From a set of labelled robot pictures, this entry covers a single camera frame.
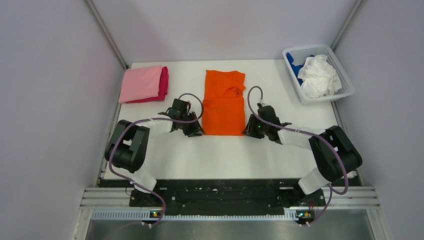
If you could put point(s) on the white slotted cable duct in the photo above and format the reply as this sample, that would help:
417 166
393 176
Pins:
153 215

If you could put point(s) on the blue t shirt in basket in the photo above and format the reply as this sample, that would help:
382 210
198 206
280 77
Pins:
295 68

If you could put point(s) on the pink folded t shirt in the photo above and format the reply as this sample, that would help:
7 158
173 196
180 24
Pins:
140 83

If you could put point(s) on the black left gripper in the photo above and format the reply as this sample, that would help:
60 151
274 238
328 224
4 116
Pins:
196 130

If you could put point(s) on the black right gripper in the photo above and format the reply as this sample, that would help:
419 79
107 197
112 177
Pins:
250 130

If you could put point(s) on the white crumpled t shirt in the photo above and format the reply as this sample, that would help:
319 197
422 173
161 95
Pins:
318 77

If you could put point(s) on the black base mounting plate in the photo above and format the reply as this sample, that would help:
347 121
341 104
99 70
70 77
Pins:
227 197

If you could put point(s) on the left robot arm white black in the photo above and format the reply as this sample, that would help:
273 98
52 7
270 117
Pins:
127 147

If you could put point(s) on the crimson folded t shirt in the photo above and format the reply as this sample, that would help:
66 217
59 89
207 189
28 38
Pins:
162 91

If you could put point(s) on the white plastic basket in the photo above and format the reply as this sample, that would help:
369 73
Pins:
300 54

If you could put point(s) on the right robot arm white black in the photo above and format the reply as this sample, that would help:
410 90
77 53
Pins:
334 154

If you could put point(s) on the orange t shirt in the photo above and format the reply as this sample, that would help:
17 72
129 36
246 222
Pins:
224 103

